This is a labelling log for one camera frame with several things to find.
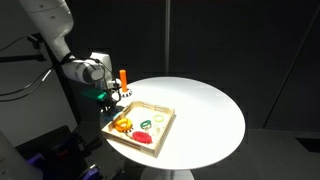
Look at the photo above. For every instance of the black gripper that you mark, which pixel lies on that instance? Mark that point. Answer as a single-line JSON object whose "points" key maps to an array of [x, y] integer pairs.
{"points": [[107, 105]]}

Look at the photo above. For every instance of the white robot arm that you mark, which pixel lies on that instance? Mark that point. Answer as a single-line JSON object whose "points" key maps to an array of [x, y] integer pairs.
{"points": [[54, 21]]}

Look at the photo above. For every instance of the wooden tray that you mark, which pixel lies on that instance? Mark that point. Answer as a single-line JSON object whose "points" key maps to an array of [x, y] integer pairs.
{"points": [[138, 112]]}

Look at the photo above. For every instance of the orange peg striped base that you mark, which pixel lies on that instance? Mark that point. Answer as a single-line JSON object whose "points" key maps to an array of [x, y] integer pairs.
{"points": [[125, 91]]}

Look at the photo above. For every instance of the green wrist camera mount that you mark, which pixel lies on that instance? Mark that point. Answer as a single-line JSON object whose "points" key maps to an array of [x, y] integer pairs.
{"points": [[95, 94]]}

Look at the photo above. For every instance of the orange ring toy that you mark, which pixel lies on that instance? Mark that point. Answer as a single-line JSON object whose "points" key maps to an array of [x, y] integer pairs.
{"points": [[123, 125]]}

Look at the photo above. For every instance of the dark green ring toy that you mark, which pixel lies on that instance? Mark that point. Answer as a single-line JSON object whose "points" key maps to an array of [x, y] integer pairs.
{"points": [[145, 124]]}

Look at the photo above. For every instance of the red ring toy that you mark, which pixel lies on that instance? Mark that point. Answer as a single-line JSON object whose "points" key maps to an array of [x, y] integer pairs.
{"points": [[142, 137]]}

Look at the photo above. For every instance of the lime green ring toy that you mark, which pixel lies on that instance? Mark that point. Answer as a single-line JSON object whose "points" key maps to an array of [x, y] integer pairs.
{"points": [[158, 118]]}

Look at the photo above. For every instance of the clear ring toy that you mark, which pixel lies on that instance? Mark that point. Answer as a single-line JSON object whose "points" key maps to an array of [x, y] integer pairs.
{"points": [[154, 130]]}

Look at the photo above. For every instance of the white table pedestal base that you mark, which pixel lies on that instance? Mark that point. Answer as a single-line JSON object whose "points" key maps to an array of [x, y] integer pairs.
{"points": [[160, 174]]}

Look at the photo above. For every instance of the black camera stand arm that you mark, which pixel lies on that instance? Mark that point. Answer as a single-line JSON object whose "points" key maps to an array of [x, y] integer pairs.
{"points": [[17, 55]]}

